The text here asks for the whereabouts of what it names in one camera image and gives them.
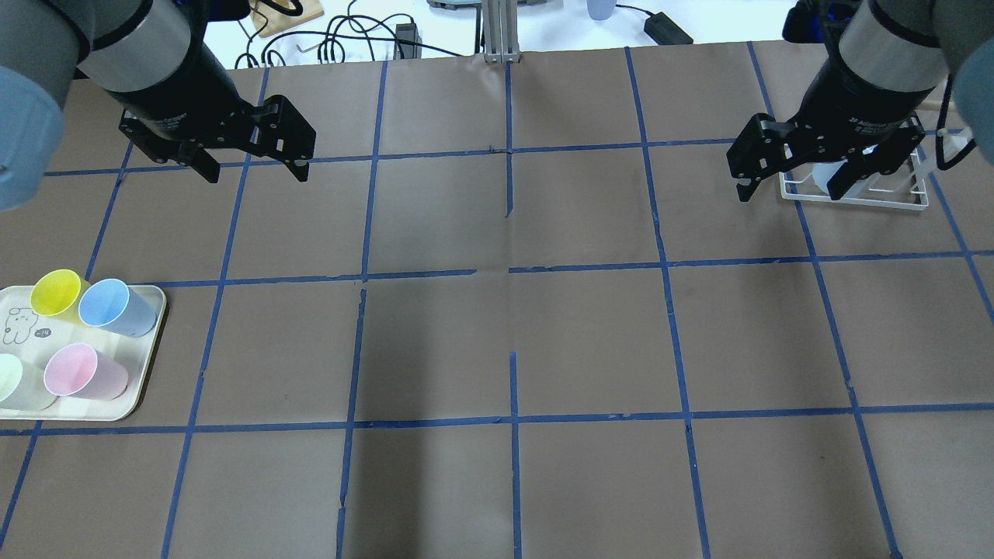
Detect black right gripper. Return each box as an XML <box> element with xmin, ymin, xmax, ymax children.
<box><xmin>727</xmin><ymin>113</ymin><xmax>924</xmax><ymax>203</ymax></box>

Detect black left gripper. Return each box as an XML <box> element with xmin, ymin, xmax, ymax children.
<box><xmin>120</xmin><ymin>95</ymin><xmax>317</xmax><ymax>184</ymax></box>

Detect pale blue plastic cup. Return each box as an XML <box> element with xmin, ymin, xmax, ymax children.
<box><xmin>810</xmin><ymin>161</ymin><xmax>879</xmax><ymax>198</ymax></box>

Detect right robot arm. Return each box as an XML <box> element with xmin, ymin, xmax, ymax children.
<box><xmin>725</xmin><ymin>1</ymin><xmax>992</xmax><ymax>202</ymax></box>

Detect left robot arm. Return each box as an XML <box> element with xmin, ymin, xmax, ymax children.
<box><xmin>1</xmin><ymin>1</ymin><xmax>316</xmax><ymax>211</ymax></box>

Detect yellow plastic cup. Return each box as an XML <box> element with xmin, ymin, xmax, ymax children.
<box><xmin>29</xmin><ymin>269</ymin><xmax>90</xmax><ymax>326</ymax></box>

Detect blue cup in background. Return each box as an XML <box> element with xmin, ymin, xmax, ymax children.
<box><xmin>586</xmin><ymin>0</ymin><xmax>617</xmax><ymax>22</ymax></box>

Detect pink plastic cup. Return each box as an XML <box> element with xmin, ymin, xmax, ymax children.
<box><xmin>43</xmin><ymin>342</ymin><xmax>129</xmax><ymax>401</ymax></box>

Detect pale green plastic cup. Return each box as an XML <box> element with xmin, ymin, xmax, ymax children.
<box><xmin>1</xmin><ymin>353</ymin><xmax>57</xmax><ymax>411</ymax></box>

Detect wooden board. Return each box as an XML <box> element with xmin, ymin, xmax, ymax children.
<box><xmin>248</xmin><ymin>1</ymin><xmax>325</xmax><ymax>38</ymax></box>

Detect black power brick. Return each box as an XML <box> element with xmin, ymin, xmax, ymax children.
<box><xmin>393</xmin><ymin>22</ymin><xmax>422</xmax><ymax>60</ymax></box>

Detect black power adapter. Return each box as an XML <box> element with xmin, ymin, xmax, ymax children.
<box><xmin>643</xmin><ymin>12</ymin><xmax>693</xmax><ymax>46</ymax></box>

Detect cream plastic tray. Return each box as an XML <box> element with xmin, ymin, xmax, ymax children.
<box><xmin>1</xmin><ymin>286</ymin><xmax>168</xmax><ymax>422</ymax></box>

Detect white wire cup rack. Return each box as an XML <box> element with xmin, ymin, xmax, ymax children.
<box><xmin>777</xmin><ymin>116</ymin><xmax>973</xmax><ymax>211</ymax></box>

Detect black cable bundle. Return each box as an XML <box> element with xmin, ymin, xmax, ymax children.
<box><xmin>235</xmin><ymin>0</ymin><xmax>467</xmax><ymax>69</ymax></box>

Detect aluminium frame post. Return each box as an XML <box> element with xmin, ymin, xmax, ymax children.
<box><xmin>481</xmin><ymin>0</ymin><xmax>521</xmax><ymax>64</ymax></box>

